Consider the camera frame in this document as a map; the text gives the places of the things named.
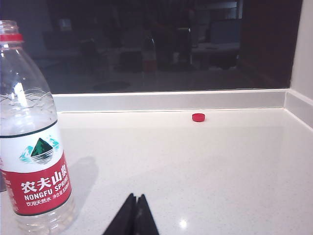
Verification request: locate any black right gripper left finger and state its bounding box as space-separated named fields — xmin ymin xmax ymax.
xmin=102 ymin=192 xmax=138 ymax=235

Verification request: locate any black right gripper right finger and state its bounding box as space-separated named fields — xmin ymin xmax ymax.
xmin=133 ymin=193 xmax=160 ymax=235

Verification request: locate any clear water bottle red label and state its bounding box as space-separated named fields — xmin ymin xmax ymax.
xmin=0 ymin=20 xmax=77 ymax=235

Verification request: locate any red bottle cap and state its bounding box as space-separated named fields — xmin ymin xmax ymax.
xmin=191 ymin=113 xmax=206 ymax=123

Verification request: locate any dark glass window pane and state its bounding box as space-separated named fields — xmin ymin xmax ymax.
xmin=0 ymin=0 xmax=304 ymax=95

